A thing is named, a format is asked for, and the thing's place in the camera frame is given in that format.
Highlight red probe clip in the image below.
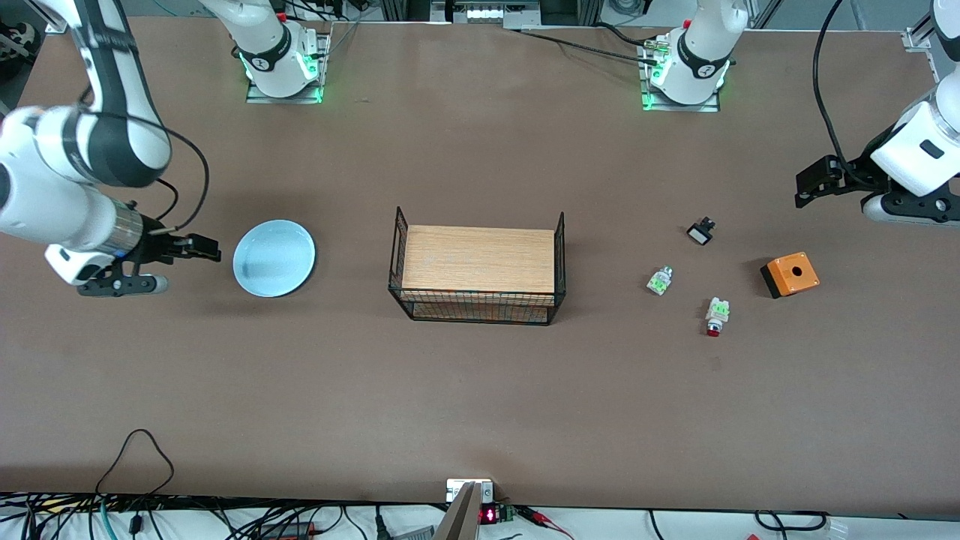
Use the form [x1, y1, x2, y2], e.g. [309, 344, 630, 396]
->
[517, 506, 575, 540]

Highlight black wire rack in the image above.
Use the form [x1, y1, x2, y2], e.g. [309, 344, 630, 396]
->
[388, 206, 567, 326]

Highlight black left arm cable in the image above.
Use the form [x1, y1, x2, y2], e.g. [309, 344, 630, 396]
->
[813, 0, 860, 170]

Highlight red push button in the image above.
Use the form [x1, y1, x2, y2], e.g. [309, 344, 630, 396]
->
[705, 297, 731, 338]

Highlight wooden board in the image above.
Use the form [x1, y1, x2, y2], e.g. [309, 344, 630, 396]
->
[401, 225, 557, 295]

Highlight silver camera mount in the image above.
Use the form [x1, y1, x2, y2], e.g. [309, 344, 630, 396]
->
[435, 478, 496, 540]

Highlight looped black cable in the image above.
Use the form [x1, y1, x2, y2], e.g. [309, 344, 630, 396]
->
[95, 429, 176, 497]

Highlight black power adapter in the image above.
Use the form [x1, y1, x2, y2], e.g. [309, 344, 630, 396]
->
[259, 521, 317, 540]

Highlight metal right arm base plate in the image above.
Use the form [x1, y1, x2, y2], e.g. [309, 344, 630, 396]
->
[246, 22, 332, 104]

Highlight orange button box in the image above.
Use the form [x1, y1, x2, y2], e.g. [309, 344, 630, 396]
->
[760, 252, 821, 299]

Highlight light blue plate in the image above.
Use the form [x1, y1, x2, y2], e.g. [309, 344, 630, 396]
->
[232, 219, 317, 299]

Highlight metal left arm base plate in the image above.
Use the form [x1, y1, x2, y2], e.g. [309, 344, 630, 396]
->
[637, 37, 722, 113]

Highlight thin black cable loop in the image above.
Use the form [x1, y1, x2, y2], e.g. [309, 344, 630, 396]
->
[754, 510, 830, 533]

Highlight black white round object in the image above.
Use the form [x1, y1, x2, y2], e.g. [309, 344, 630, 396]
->
[0, 21, 40, 77]

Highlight silver power strip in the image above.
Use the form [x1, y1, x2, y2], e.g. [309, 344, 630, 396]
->
[431, 0, 542, 31]

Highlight black cable to base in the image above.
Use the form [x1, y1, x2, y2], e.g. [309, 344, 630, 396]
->
[516, 28, 661, 65]

